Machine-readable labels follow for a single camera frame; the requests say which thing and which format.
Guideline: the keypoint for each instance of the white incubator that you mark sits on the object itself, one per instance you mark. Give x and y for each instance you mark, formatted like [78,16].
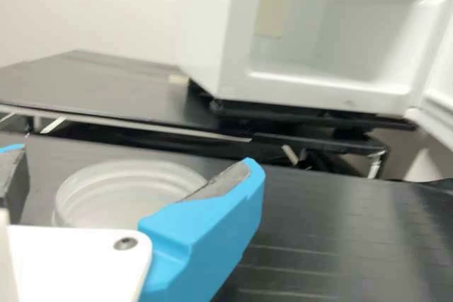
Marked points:
[318,51]

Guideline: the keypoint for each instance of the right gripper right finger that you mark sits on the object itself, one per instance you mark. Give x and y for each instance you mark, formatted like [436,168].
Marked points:
[209,231]

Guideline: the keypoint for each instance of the petri dish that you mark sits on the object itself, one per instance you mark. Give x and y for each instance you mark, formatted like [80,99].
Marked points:
[120,192]

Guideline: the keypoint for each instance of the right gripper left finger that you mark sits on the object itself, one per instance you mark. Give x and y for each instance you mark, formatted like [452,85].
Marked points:
[12,174]

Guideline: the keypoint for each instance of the black tray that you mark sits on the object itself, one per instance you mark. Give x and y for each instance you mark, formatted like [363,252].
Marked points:
[318,118]

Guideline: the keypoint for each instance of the black platform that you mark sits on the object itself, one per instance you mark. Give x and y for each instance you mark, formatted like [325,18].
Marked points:
[336,238]
[106,86]

